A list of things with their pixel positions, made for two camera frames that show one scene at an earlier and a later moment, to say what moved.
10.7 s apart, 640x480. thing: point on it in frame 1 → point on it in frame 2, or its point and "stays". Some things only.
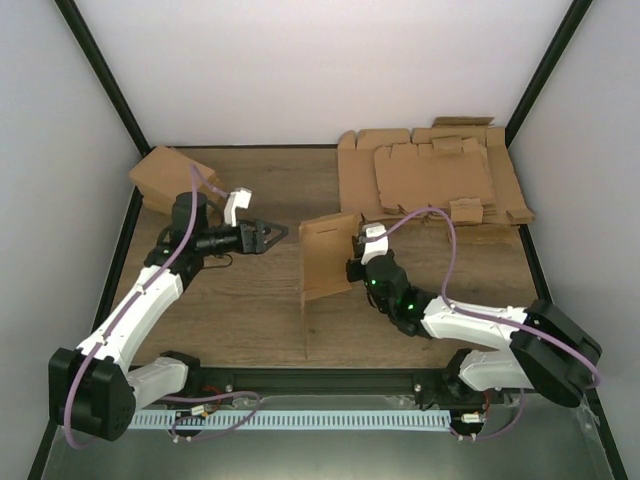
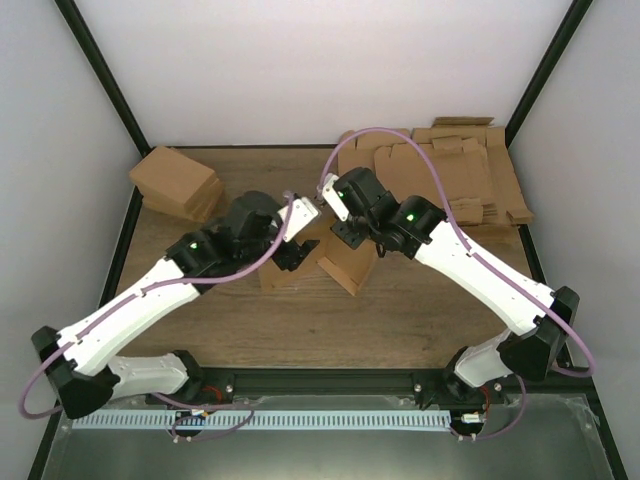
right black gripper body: (352, 273) → (362, 228)
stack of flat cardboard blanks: (460, 166) stays
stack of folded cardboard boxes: (166, 173) stays
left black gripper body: (248, 247) → (291, 258)
